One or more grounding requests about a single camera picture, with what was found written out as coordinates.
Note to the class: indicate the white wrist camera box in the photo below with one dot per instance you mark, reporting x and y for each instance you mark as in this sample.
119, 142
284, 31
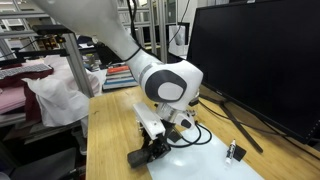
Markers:
149, 119

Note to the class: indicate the stack of books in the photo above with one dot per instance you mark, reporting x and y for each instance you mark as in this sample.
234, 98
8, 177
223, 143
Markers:
118, 77

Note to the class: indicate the white whiteboard sheet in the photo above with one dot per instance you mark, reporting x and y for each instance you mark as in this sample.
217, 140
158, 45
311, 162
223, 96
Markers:
201, 162

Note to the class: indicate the black tape piece right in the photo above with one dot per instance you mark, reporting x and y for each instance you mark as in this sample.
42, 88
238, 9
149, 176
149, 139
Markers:
174, 136

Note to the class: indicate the grey keyboard on rack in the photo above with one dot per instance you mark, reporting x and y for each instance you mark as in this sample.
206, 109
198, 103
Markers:
4, 73

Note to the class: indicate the black computer monitor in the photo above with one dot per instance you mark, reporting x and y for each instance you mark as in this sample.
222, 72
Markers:
263, 55

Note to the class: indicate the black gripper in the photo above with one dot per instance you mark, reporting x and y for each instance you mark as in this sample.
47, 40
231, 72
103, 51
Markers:
158, 148

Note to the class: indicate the black white dry-erase marker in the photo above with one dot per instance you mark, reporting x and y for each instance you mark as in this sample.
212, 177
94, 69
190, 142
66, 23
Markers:
230, 152

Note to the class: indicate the black felt whiteboard eraser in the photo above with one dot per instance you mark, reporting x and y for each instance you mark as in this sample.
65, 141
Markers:
141, 157

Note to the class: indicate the black tape piece under marker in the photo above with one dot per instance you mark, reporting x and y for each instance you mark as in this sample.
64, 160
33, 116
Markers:
239, 153

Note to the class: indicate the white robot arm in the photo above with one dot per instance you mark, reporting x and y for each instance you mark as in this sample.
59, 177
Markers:
172, 86

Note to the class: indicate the white cloth pile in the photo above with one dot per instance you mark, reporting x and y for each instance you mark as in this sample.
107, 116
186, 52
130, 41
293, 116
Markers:
61, 102

